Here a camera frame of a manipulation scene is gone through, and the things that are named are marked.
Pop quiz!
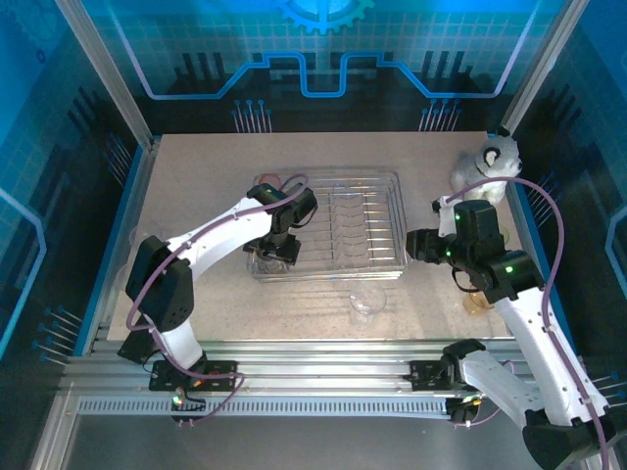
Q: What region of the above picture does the aluminium frame post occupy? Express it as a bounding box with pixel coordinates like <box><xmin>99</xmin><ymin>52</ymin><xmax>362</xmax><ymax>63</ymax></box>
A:
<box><xmin>54</xmin><ymin>0</ymin><xmax>161</xmax><ymax>148</ymax></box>
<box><xmin>500</xmin><ymin>0</ymin><xmax>592</xmax><ymax>141</ymax></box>

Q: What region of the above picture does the metal wire dish rack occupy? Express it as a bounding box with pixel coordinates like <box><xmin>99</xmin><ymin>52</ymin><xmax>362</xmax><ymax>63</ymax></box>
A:
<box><xmin>246</xmin><ymin>166</ymin><xmax>410</xmax><ymax>285</ymax></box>

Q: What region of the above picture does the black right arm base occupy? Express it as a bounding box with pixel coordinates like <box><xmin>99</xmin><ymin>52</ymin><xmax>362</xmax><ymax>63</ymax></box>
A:
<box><xmin>410</xmin><ymin>359</ymin><xmax>496</xmax><ymax>396</ymax></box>

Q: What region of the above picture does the aluminium frame rail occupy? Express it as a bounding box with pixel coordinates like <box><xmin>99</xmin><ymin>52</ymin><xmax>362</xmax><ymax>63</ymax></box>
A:
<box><xmin>63</xmin><ymin>340</ymin><xmax>587</xmax><ymax>393</ymax></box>

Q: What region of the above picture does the amber plastic cup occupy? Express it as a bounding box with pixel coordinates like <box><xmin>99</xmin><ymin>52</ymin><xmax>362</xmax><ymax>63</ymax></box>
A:
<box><xmin>462</xmin><ymin>288</ymin><xmax>497</xmax><ymax>314</ymax></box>

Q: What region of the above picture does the aluminium side rail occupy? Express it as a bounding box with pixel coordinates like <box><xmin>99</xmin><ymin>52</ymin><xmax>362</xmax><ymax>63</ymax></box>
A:
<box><xmin>28</xmin><ymin>139</ymin><xmax>163</xmax><ymax>470</ymax></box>

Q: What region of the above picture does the slotted grey cable duct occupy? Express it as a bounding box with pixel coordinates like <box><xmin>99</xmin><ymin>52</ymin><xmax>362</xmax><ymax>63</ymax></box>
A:
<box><xmin>77</xmin><ymin>395</ymin><xmax>455</xmax><ymax>418</ymax></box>

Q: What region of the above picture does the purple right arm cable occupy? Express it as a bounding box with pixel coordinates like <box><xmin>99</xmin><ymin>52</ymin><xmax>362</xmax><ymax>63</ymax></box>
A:
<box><xmin>446</xmin><ymin>175</ymin><xmax>613</xmax><ymax>470</ymax></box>

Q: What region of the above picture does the black connector block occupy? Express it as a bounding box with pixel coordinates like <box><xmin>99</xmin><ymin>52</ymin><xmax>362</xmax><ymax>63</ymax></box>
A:
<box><xmin>446</xmin><ymin>395</ymin><xmax>480</xmax><ymax>426</ymax></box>
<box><xmin>169</xmin><ymin>389</ymin><xmax>208</xmax><ymax>428</ymax></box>

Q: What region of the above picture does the grey white plush dog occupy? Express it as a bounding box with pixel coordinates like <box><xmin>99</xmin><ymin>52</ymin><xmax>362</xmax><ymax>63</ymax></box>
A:
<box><xmin>449</xmin><ymin>125</ymin><xmax>523</xmax><ymax>205</ymax></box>

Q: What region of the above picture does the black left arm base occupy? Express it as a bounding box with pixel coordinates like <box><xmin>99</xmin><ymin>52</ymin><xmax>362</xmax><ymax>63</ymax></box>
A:
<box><xmin>150</xmin><ymin>359</ymin><xmax>240</xmax><ymax>393</ymax></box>

